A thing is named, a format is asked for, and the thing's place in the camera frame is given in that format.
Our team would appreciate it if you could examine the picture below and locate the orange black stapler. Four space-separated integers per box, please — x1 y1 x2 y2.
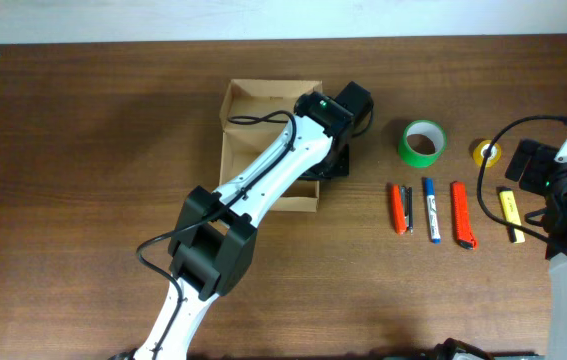
389 184 414 235

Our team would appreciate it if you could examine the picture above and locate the blue white marker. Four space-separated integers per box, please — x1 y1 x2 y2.
424 178 441 244

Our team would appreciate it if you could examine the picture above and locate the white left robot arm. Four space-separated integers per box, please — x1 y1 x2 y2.
118 82 374 359

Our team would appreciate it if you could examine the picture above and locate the orange utility knife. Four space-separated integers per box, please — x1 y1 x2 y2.
451 181 478 250

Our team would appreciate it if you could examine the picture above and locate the yellow highlighter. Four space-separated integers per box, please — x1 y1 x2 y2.
497 187 525 244

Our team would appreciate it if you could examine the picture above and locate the green tape roll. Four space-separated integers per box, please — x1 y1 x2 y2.
398 120 447 168

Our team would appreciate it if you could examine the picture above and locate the brown cardboard box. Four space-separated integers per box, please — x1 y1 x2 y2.
219 79 323 185

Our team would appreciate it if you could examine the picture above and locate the small yellow tape roll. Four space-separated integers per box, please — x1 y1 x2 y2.
472 140 502 168

